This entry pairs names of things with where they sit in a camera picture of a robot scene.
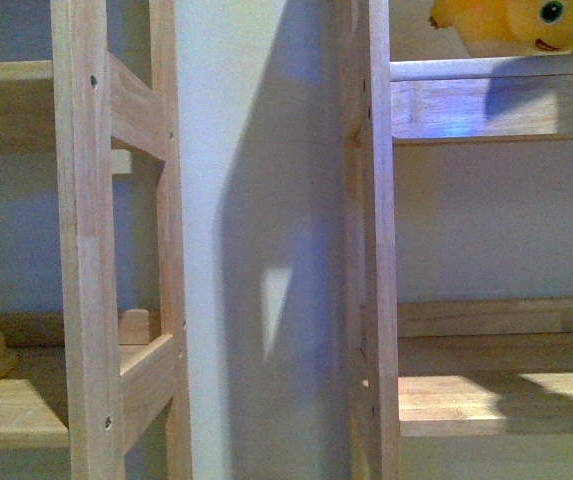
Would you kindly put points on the right wooden shelf unit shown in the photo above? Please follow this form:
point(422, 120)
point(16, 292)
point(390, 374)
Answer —
point(459, 252)

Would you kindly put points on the wooden shelf unit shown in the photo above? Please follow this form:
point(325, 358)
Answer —
point(93, 379)
point(459, 252)

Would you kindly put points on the left wooden shelf unit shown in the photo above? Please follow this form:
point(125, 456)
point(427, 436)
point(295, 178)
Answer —
point(93, 379)

